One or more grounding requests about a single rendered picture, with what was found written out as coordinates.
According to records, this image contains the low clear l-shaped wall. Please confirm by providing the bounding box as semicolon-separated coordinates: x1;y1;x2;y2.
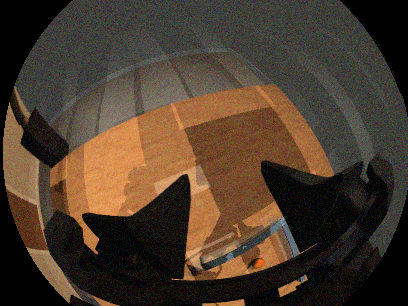
201;216;293;264

